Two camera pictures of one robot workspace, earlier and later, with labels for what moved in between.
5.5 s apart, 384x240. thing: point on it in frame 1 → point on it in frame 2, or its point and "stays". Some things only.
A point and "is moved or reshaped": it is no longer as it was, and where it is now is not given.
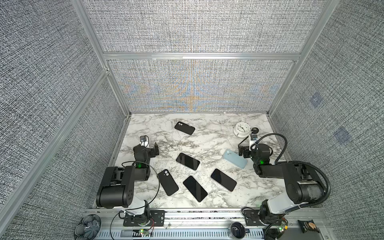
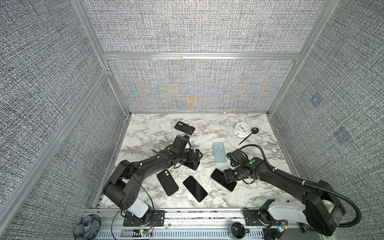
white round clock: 241,129 stays
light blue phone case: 235,158 is moved or reshaped
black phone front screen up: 195,188 stays
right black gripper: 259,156 → 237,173
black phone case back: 184,127 stays
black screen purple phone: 224,180 stays
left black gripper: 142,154 → 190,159
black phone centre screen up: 187,161 stays
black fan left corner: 88,227 stays
